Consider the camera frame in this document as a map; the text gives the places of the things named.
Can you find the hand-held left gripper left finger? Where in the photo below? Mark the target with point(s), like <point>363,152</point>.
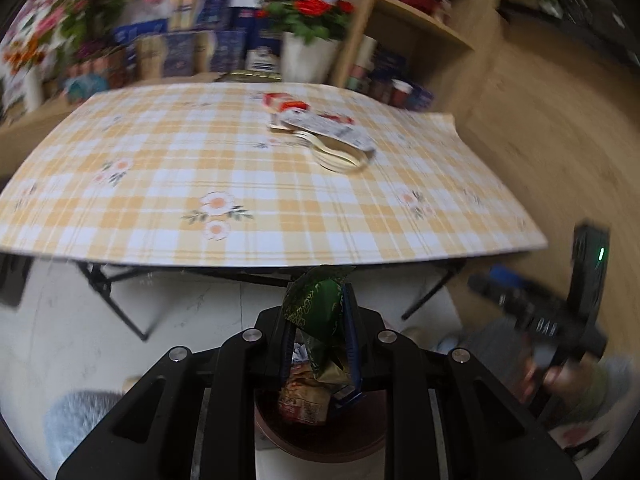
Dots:
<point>286,355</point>

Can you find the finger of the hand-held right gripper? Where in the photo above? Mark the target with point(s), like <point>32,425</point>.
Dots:
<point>500,290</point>

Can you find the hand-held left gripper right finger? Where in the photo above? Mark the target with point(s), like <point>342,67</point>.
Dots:
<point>351,335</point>

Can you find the green snack wrapper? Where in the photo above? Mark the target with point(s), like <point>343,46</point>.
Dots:
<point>315,305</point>

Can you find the red patterned snack wrapper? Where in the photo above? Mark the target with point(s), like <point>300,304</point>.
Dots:
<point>302,400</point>

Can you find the brown round trash bin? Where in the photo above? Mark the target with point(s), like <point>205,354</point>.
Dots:
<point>320,447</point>

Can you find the stack of cream paper plates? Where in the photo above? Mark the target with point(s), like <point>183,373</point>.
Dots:
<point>340,157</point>

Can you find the long white red wrapper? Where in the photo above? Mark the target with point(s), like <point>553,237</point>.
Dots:
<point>330,127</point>

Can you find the red white small carton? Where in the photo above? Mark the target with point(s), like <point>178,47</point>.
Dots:
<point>282,101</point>

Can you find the person's right hand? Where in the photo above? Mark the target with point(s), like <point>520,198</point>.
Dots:
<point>565,380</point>

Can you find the small blue box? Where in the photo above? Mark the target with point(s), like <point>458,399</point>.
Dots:
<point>424,98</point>

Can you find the yellow checked tablecloth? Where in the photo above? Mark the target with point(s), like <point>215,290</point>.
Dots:
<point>200,160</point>

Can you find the light blue fuzzy slipper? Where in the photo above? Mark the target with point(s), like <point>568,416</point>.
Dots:
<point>82,425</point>

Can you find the red cup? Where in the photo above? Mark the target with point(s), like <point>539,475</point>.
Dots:
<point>402,92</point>

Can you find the tall dark blue box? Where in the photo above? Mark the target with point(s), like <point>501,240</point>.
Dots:
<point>390,62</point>

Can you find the stack of pastel paper cups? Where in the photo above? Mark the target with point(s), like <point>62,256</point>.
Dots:
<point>364,62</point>

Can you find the wooden shelf unit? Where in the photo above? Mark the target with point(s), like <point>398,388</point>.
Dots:
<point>400,35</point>

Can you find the black counter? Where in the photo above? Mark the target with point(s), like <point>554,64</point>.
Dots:
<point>565,5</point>

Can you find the red rose plant white pot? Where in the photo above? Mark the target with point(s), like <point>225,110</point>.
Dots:
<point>310,55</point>

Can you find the blue white carton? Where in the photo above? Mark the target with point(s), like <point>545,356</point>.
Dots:
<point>262,60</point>

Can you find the blue gold gift box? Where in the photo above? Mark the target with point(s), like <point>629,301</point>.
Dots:
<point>202,9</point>
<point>167,56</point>
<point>225,51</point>

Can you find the teal round tin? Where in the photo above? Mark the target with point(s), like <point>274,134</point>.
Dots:
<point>86,90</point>

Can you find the low wooden cabinet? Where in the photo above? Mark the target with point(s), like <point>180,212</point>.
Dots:
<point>30,130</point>

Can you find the striped flower basket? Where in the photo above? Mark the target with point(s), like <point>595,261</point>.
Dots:
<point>97,71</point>

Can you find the flat blue box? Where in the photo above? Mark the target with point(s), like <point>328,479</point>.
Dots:
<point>140,31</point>

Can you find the pink blossom arrangement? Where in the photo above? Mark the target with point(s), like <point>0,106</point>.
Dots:
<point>85,15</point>

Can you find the black folding table frame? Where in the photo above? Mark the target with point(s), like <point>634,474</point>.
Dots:
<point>115,305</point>

